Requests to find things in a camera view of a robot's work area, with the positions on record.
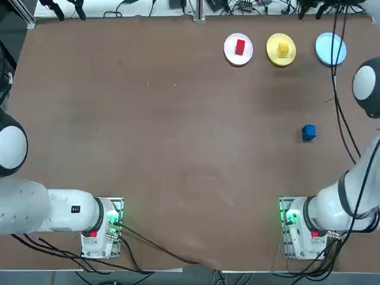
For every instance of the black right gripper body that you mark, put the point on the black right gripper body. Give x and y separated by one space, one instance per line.
313 2

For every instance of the yellow cube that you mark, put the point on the yellow cube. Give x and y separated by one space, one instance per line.
283 50

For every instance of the red cube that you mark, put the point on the red cube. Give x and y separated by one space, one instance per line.
240 47

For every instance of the blue cube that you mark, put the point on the blue cube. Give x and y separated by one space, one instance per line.
309 132

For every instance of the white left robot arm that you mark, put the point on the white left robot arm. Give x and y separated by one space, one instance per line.
65 213

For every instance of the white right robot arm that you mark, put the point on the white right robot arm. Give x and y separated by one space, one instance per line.
326 207

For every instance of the light blue plate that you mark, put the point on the light blue plate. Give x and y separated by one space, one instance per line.
325 49

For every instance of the yellow plate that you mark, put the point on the yellow plate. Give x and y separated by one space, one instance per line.
273 58

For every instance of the white plate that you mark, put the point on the white plate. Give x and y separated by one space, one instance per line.
230 56

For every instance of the long black power brick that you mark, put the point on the long black power brick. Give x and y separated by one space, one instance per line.
218 5

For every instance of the aluminium frame rail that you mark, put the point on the aluminium frame rail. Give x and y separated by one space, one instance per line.
20 15

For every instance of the aluminium profile post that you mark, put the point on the aluminium profile post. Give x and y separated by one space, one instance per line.
199 12

